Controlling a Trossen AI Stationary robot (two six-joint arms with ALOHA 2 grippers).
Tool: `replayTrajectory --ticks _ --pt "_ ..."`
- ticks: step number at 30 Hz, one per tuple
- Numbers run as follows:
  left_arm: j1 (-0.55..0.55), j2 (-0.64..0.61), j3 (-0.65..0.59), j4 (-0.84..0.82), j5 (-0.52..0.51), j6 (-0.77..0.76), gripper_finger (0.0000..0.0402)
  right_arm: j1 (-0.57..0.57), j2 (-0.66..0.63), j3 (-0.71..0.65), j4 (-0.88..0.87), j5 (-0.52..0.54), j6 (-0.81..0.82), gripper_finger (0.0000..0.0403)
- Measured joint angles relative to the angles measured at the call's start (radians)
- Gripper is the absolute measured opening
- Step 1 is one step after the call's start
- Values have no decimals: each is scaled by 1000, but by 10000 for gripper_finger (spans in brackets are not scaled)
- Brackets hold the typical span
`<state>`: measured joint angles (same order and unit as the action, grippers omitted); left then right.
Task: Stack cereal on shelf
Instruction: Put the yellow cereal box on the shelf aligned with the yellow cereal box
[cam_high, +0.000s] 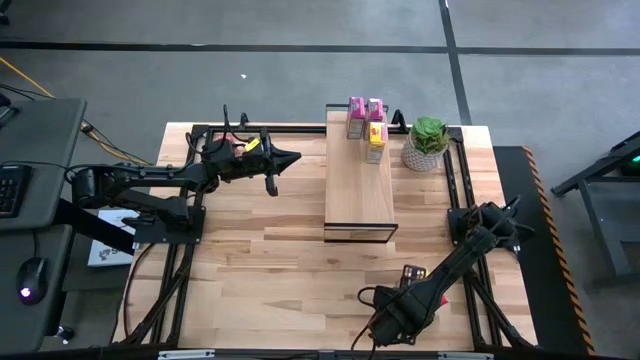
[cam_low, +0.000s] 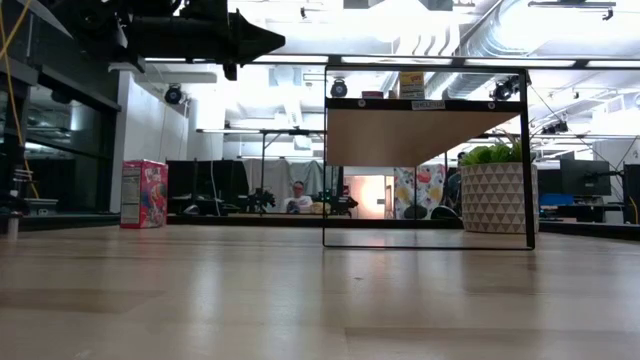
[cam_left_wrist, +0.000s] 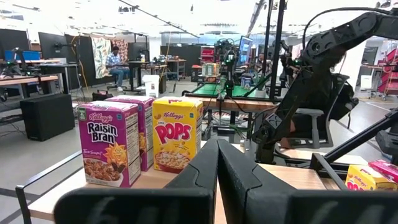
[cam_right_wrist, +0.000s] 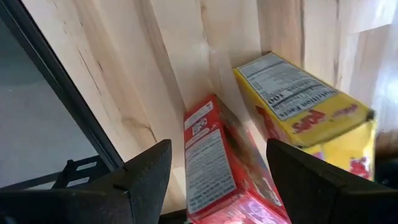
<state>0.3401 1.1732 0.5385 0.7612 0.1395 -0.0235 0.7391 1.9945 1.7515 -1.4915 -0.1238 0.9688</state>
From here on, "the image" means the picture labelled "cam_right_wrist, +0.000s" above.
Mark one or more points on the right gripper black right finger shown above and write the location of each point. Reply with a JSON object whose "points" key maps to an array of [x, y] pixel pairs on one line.
{"points": [[326, 202]]}

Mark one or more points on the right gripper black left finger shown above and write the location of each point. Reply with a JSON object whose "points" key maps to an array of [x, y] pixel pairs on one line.
{"points": [[93, 205]]}

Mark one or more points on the red Froot Loops cereal box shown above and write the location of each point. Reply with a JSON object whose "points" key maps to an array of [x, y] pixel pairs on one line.
{"points": [[211, 168]]}

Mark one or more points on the yellow Pops cereal box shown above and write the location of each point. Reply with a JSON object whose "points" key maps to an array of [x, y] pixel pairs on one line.
{"points": [[304, 105]]}

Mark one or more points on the black aluminium table frame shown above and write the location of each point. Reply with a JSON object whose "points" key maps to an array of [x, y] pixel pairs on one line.
{"points": [[62, 81]]}

